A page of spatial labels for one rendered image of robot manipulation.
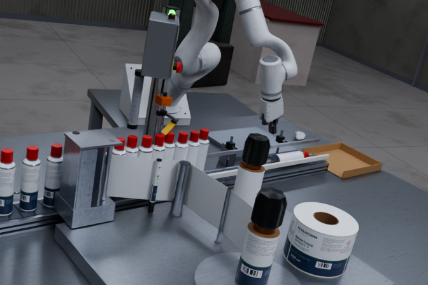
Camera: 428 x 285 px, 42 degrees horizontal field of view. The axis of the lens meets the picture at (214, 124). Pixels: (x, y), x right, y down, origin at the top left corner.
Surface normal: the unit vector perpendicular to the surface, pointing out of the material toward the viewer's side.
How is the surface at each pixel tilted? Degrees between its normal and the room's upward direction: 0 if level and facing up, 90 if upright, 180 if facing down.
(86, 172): 90
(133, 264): 0
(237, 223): 90
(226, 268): 0
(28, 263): 0
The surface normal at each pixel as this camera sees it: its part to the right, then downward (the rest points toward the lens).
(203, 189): -0.72, 0.10
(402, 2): -0.88, 0.00
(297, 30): 0.45, 0.38
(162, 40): 0.07, 0.35
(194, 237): 0.18, -0.93
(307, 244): -0.54, 0.18
